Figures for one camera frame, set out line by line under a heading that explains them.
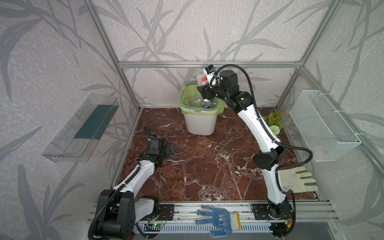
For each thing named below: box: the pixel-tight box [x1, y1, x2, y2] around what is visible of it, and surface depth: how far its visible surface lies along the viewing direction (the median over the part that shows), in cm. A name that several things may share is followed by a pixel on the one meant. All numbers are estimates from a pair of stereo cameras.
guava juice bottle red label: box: [196, 72, 210, 87], surface depth 71 cm
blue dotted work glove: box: [194, 205, 241, 238], surface depth 72 cm
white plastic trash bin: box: [183, 114, 218, 136], surface depth 99 cm
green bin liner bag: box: [178, 81, 226, 116], surface depth 81 cm
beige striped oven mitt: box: [278, 166, 319, 193], surface depth 85 cm
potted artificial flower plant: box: [263, 110, 282, 137], surface depth 93 cm
